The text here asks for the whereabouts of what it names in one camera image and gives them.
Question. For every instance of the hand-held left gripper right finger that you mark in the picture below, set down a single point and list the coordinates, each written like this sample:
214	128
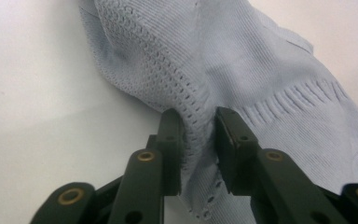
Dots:
239	155

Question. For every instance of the light blue tank top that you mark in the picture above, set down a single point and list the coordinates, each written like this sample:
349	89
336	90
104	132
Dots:
245	62

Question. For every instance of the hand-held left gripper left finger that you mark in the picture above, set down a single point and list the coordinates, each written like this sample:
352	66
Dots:
172	149

